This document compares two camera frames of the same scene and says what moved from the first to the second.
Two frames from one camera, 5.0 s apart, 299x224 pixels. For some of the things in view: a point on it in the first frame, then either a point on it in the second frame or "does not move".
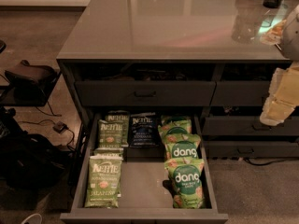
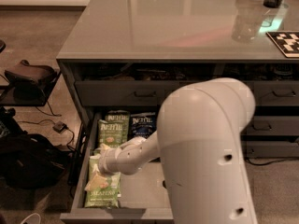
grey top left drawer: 145,92 does not move
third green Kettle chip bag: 110,134 does not move
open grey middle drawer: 143,197 does not move
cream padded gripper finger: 275,112 to 105,147
